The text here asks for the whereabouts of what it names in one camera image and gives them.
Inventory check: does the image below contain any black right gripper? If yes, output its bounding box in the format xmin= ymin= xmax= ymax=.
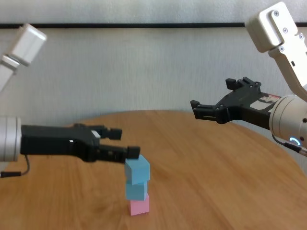
xmin=190 ymin=76 xmax=281 ymax=131

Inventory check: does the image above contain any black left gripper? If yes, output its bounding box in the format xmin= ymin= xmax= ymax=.
xmin=20 ymin=123 xmax=141 ymax=164

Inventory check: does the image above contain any blue cube block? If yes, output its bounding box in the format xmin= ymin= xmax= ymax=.
xmin=125 ymin=179 xmax=148 ymax=201
xmin=124 ymin=154 xmax=151 ymax=185

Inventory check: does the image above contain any pink cube block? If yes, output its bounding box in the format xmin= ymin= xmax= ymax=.
xmin=129 ymin=194 xmax=151 ymax=216

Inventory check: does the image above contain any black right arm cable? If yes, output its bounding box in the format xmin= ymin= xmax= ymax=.
xmin=272 ymin=133 xmax=307 ymax=158

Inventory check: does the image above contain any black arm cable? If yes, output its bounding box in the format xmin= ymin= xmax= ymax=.
xmin=272 ymin=133 xmax=307 ymax=158
xmin=0 ymin=154 xmax=31 ymax=178

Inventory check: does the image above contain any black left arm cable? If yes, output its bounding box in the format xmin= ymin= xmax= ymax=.
xmin=0 ymin=154 xmax=31 ymax=178

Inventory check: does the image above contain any black horizontal wall strip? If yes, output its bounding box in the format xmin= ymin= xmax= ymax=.
xmin=0 ymin=22 xmax=307 ymax=30

